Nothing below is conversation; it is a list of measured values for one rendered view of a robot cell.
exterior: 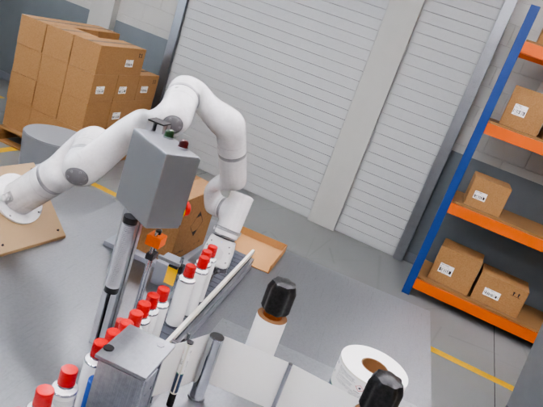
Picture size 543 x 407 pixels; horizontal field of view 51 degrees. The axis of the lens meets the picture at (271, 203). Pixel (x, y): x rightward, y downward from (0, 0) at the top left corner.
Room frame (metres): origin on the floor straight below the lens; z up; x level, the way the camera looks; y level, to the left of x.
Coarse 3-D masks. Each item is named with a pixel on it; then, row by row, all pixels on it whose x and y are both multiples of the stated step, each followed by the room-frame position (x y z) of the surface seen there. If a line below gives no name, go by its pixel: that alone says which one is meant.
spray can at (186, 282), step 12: (192, 264) 1.54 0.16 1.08; (180, 276) 1.52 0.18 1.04; (192, 276) 1.52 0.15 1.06; (180, 288) 1.50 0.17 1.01; (192, 288) 1.52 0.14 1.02; (180, 300) 1.50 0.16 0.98; (168, 312) 1.52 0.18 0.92; (180, 312) 1.51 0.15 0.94; (168, 324) 1.50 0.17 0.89; (180, 324) 1.52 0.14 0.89
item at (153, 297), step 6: (150, 294) 1.29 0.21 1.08; (156, 294) 1.30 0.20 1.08; (150, 300) 1.28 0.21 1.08; (156, 300) 1.28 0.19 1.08; (156, 306) 1.29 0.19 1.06; (150, 312) 1.28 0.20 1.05; (156, 312) 1.29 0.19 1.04; (150, 318) 1.27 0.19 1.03; (156, 318) 1.29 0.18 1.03; (150, 324) 1.28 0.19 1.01; (150, 330) 1.28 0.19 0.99
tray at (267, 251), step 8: (240, 232) 2.55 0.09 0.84; (248, 232) 2.54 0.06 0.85; (256, 232) 2.54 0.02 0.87; (240, 240) 2.46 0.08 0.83; (248, 240) 2.50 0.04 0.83; (256, 240) 2.53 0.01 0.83; (264, 240) 2.53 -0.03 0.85; (272, 240) 2.52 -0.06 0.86; (240, 248) 2.37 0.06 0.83; (248, 248) 2.40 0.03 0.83; (256, 248) 2.43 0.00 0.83; (264, 248) 2.47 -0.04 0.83; (272, 248) 2.50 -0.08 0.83; (280, 248) 2.52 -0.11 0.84; (256, 256) 2.35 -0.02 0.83; (264, 256) 2.38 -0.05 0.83; (272, 256) 2.41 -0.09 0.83; (280, 256) 2.42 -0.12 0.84; (256, 264) 2.26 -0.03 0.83; (264, 264) 2.29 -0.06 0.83; (272, 264) 2.24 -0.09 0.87
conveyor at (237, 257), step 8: (240, 256) 2.18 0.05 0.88; (232, 264) 2.08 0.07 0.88; (216, 280) 1.90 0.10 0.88; (208, 288) 1.82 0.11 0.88; (200, 312) 1.65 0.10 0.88; (184, 320) 1.57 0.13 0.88; (192, 320) 1.58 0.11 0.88; (168, 328) 1.49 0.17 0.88; (160, 336) 1.44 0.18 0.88; (168, 336) 1.45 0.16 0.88
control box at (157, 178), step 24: (144, 144) 1.29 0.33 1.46; (168, 144) 1.30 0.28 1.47; (144, 168) 1.27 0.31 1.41; (168, 168) 1.23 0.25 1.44; (192, 168) 1.28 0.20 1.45; (120, 192) 1.32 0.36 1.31; (144, 192) 1.25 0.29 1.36; (168, 192) 1.24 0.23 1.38; (144, 216) 1.23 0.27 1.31; (168, 216) 1.26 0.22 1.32
